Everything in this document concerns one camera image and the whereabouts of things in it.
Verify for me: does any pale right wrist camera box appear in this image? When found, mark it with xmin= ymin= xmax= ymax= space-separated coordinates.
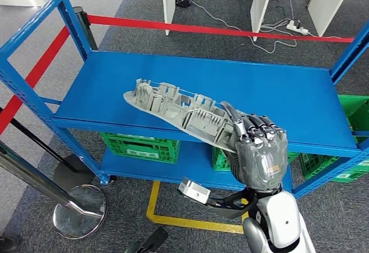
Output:
xmin=177 ymin=178 xmax=211 ymax=205

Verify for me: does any green plastic crate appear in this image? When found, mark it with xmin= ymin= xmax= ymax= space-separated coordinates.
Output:
xmin=299 ymin=95 xmax=369 ymax=184
xmin=211 ymin=146 xmax=300 ymax=172
xmin=99 ymin=132 xmax=180 ymax=165

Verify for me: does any white power strip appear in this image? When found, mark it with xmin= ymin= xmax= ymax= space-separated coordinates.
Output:
xmin=286 ymin=19 xmax=309 ymax=36

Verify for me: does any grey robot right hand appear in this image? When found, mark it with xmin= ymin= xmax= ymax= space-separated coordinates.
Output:
xmin=220 ymin=101 xmax=289 ymax=193

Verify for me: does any yellow floor tape square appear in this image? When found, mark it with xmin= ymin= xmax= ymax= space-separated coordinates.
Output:
xmin=146 ymin=181 xmax=248 ymax=235

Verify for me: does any black left wrist camera bracket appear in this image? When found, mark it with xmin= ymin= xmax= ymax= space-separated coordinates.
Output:
xmin=124 ymin=226 xmax=169 ymax=253

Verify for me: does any grey plastic wheel hubcap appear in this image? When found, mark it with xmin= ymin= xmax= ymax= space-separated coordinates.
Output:
xmin=123 ymin=78 xmax=245 ymax=153

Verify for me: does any black pole stanchion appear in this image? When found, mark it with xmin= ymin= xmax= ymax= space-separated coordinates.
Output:
xmin=0 ymin=107 xmax=96 ymax=186

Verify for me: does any blue metal shelf rack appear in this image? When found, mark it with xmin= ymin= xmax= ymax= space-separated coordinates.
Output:
xmin=0 ymin=0 xmax=369 ymax=203

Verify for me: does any red barrier belt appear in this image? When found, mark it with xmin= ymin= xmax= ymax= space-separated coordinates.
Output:
xmin=87 ymin=14 xmax=355 ymax=44
xmin=0 ymin=26 xmax=70 ymax=135

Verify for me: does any white floor cable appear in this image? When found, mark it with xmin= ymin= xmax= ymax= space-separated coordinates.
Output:
xmin=192 ymin=1 xmax=297 ymax=55

